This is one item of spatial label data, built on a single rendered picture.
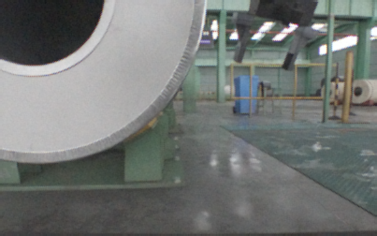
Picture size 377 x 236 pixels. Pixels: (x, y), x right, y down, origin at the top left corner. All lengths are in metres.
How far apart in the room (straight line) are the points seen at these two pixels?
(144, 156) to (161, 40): 0.51
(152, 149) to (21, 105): 0.51
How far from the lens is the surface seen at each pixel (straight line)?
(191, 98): 5.31
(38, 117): 0.84
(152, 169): 0.94
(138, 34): 0.73
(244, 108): 4.90
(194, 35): 0.72
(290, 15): 0.46
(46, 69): 0.82
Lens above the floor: 0.41
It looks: 6 degrees down
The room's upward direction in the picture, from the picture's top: straight up
